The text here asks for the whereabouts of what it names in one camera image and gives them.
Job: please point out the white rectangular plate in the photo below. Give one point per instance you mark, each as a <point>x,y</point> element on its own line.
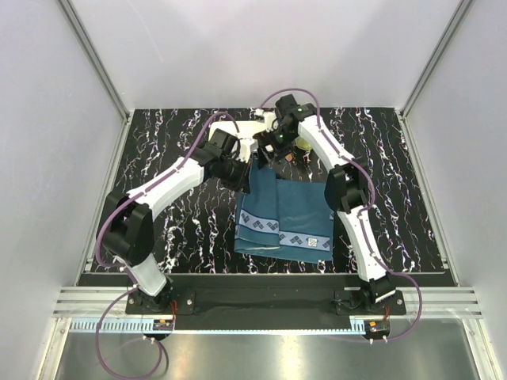
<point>242,129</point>

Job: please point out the yellow mug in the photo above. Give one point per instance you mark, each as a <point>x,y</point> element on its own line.
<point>303,144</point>

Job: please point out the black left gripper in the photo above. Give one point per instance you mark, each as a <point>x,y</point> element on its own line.
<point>242,183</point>

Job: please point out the aluminium front rail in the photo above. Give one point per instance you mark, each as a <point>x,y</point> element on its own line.
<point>435,302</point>

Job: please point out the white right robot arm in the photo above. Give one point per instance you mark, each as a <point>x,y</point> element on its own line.
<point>349,190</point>

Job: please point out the aluminium frame post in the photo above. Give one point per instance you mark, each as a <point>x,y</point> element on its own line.
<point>442,45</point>
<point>86,44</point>

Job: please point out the grey cable duct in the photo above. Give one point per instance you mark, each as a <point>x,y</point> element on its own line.
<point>353,327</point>

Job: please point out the left aluminium frame post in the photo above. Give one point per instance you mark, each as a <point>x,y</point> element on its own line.
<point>86,44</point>

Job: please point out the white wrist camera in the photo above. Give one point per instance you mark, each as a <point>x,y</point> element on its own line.
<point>246,148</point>
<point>268,119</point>

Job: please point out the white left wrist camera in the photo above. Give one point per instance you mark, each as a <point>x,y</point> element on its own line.
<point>246,148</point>

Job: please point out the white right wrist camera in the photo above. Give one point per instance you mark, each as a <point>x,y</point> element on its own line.
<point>268,119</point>

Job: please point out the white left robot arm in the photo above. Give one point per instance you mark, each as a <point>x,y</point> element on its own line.
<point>127,220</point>

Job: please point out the blue patterned cloth placemat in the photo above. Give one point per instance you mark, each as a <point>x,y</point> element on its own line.
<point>283,219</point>

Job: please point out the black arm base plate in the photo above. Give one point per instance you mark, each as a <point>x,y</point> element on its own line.
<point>339,294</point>

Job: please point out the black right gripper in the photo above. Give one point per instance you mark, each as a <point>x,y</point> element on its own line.
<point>264,139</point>

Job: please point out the right aluminium frame post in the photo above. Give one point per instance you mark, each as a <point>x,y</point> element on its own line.
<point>442,45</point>

